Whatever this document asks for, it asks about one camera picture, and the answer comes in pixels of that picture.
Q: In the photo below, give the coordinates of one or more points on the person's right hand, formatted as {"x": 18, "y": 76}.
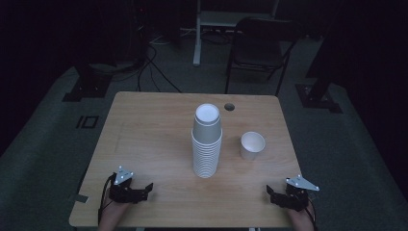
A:
{"x": 296, "y": 213}

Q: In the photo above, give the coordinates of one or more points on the black folding chair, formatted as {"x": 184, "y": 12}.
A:
{"x": 260, "y": 54}

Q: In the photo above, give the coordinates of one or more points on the person's left hand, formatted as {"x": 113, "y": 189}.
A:
{"x": 117, "y": 207}

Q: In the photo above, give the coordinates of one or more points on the stack of white paper cups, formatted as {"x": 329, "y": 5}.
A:
{"x": 207, "y": 141}

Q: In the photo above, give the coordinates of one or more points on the grey tape piece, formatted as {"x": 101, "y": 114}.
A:
{"x": 80, "y": 198}

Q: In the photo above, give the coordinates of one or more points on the single white cup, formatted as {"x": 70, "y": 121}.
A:
{"x": 252, "y": 145}

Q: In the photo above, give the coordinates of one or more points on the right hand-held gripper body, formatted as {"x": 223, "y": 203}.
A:
{"x": 295, "y": 192}

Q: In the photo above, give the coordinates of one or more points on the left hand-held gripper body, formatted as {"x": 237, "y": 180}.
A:
{"x": 123, "y": 189}

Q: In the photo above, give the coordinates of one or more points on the black stand base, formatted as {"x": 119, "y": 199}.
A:
{"x": 88, "y": 85}
{"x": 317, "y": 97}

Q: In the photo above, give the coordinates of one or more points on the white desk frame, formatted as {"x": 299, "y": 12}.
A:
{"x": 221, "y": 19}

